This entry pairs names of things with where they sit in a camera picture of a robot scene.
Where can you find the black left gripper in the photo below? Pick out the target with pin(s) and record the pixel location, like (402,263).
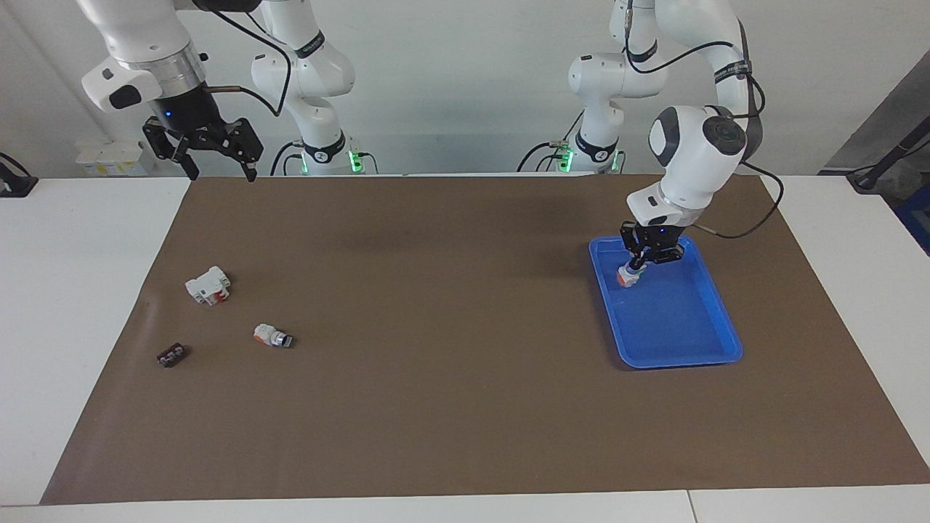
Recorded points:
(657,243)

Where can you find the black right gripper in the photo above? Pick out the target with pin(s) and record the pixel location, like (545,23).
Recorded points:
(189,112)

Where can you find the white rotary switch orange base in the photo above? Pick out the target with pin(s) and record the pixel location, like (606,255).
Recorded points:
(627,278)

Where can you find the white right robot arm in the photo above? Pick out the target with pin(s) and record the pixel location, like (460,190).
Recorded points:
(138,29)

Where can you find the blue plastic tray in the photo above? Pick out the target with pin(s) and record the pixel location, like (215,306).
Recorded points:
(676,319)

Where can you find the white box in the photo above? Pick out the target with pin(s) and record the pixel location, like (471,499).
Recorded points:
(112,157)

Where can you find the white circuit breaker red lever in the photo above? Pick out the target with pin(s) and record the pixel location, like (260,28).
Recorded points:
(207,285)

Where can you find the small dark cylindrical component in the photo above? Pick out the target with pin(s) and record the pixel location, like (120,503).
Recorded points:
(171,356)

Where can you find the brown table mat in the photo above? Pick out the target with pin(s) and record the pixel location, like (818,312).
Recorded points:
(436,363)

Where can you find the black stand base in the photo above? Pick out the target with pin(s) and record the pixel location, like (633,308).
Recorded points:
(883,165)

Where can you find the blue crate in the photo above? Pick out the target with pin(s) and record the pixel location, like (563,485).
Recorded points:
(917,221)

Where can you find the grey partition panel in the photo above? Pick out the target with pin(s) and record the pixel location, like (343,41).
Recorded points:
(890,109)

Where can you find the black clamp mount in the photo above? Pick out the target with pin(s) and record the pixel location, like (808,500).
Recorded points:
(16,181)

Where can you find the white switch with square head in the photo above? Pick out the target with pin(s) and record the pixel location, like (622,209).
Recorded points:
(271,335)

